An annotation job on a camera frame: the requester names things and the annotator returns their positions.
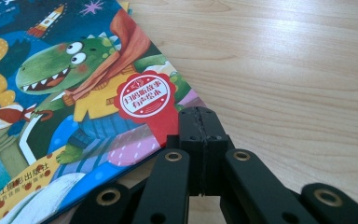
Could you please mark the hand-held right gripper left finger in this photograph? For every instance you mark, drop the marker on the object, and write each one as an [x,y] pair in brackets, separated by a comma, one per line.
[195,140]

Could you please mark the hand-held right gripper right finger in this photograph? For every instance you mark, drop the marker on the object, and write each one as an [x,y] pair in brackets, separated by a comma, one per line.
[213,140]

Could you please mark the dark blue dinosaur picture book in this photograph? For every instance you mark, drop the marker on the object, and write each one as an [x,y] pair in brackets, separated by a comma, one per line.
[74,93]

